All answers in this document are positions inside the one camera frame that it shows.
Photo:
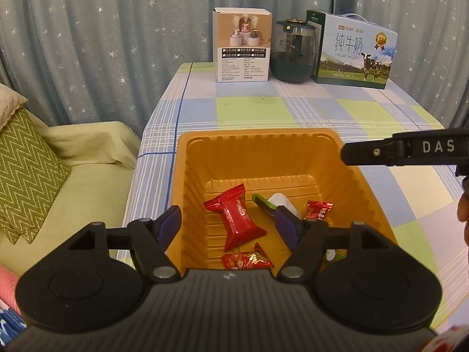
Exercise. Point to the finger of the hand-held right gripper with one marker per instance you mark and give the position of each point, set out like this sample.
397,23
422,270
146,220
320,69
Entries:
366,152

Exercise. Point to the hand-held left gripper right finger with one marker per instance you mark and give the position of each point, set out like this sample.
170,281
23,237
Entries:
287,227

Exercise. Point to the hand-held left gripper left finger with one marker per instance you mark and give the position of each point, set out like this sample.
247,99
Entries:
169,225

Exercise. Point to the small red candy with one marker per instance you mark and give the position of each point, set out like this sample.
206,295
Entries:
247,260
322,209

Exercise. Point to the large red snack packet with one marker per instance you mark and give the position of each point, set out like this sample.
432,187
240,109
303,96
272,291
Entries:
238,220

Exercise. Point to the orange plastic tray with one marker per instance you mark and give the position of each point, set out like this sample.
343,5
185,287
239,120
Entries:
256,154

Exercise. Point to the person's right hand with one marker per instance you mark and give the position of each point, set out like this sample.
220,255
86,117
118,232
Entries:
465,212

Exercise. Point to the pale green sofa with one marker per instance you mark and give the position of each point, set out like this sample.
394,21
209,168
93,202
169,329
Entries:
91,183

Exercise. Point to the blue milk carton box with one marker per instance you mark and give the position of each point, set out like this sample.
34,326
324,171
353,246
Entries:
351,55

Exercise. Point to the dark green humidifier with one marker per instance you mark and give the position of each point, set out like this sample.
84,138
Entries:
295,55

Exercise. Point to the green zigzag pillow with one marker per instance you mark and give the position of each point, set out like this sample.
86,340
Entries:
25,176

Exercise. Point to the white product box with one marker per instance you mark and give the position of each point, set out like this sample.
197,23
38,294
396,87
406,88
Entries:
242,47

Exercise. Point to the pink cloth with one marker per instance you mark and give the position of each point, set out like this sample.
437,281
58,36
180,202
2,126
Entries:
7,286

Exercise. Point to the blue patterned cloth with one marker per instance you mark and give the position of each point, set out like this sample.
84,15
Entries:
9,324

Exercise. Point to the red white printed cloth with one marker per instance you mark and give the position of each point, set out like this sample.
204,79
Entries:
450,341

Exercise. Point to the beige quilted pillow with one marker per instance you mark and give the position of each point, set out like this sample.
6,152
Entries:
9,106

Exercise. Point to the blue star curtain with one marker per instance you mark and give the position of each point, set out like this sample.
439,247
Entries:
110,25

